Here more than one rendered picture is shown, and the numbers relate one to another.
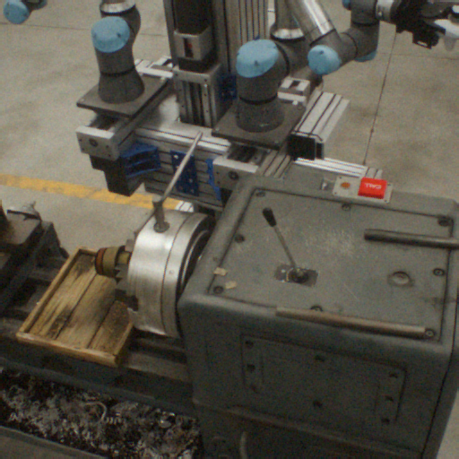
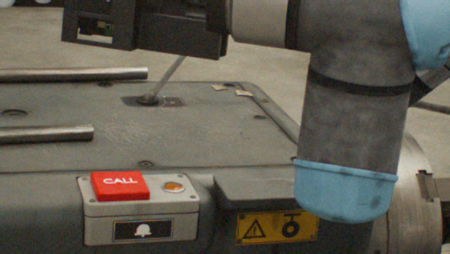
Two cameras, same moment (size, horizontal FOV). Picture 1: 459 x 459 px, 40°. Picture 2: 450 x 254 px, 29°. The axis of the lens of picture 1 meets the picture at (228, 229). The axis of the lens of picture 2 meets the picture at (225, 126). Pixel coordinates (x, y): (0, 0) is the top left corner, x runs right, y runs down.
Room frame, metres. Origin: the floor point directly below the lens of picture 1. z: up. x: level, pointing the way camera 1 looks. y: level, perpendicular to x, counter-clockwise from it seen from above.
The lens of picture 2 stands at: (1.90, -0.85, 1.68)
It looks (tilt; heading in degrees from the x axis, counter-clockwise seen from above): 20 degrees down; 139
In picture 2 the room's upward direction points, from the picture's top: 6 degrees clockwise
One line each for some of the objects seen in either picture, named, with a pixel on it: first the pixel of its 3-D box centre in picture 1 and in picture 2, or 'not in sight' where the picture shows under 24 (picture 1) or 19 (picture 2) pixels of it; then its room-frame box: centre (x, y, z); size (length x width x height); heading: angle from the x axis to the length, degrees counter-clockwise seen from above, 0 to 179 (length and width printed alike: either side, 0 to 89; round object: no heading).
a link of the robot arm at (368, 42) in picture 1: (359, 39); (350, 133); (1.51, -0.38, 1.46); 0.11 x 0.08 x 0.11; 130
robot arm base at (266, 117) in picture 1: (258, 104); not in sight; (1.63, -0.12, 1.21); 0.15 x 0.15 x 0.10
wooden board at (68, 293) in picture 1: (96, 301); not in sight; (1.21, 0.40, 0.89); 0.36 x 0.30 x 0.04; 158
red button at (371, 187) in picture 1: (372, 188); (119, 189); (1.15, -0.35, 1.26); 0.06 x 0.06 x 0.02; 68
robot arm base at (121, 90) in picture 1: (119, 77); not in sight; (1.87, 0.31, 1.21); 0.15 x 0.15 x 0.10
